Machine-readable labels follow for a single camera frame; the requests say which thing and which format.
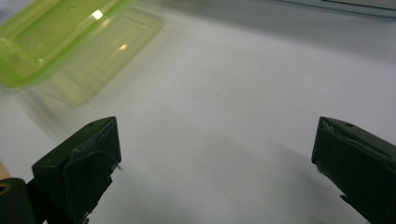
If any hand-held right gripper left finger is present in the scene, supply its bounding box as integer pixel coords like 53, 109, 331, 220
31, 116, 122, 224

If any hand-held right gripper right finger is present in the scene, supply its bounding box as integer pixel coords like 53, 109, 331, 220
311, 116, 396, 224

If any green rectangular plastic container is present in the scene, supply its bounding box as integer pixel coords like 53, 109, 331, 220
0, 0, 165, 108

